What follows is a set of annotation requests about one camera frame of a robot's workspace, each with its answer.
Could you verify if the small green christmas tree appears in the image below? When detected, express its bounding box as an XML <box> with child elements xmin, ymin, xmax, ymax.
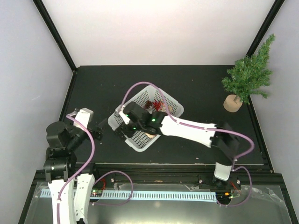
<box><xmin>221</xmin><ymin>34</ymin><xmax>276</xmax><ymax>112</ymax></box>

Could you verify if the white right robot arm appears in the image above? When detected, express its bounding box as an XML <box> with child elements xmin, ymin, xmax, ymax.
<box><xmin>116</xmin><ymin>102</ymin><xmax>239</xmax><ymax>188</ymax></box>

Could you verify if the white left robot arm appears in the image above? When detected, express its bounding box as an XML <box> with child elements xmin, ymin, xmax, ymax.
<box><xmin>43</xmin><ymin>121</ymin><xmax>100</xmax><ymax>224</ymax></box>

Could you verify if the brown pine cone ornament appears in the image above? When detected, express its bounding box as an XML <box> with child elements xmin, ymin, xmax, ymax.
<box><xmin>144</xmin><ymin>100</ymin><xmax>152</xmax><ymax>109</ymax></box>

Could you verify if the red star ornament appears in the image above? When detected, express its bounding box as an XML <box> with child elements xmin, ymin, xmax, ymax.
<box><xmin>152</xmin><ymin>100</ymin><xmax>164</xmax><ymax>111</ymax></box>

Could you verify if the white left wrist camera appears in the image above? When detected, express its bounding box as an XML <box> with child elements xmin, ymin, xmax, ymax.
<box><xmin>69</xmin><ymin>108</ymin><xmax>94</xmax><ymax>128</ymax></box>

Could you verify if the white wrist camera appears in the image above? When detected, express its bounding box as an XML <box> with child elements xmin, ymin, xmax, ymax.
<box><xmin>114</xmin><ymin>105</ymin><xmax>124</xmax><ymax>117</ymax></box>
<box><xmin>69</xmin><ymin>108</ymin><xmax>94</xmax><ymax>128</ymax></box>

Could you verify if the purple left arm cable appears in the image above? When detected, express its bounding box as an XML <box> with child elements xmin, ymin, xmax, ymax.
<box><xmin>56</xmin><ymin>113</ymin><xmax>134</xmax><ymax>224</ymax></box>

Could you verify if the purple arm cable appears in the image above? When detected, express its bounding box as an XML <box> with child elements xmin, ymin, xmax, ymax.
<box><xmin>56</xmin><ymin>113</ymin><xmax>134</xmax><ymax>224</ymax></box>
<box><xmin>121</xmin><ymin>81</ymin><xmax>255</xmax><ymax>208</ymax></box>

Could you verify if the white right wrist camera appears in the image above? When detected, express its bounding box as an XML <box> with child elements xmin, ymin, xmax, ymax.
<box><xmin>114</xmin><ymin>105</ymin><xmax>124</xmax><ymax>117</ymax></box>

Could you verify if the white slotted cable duct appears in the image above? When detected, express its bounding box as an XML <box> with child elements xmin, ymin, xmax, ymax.
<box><xmin>41</xmin><ymin>188</ymin><xmax>217</xmax><ymax>203</ymax></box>

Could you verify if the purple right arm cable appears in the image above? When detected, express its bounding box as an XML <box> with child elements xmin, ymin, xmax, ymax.
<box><xmin>121</xmin><ymin>81</ymin><xmax>255</xmax><ymax>208</ymax></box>

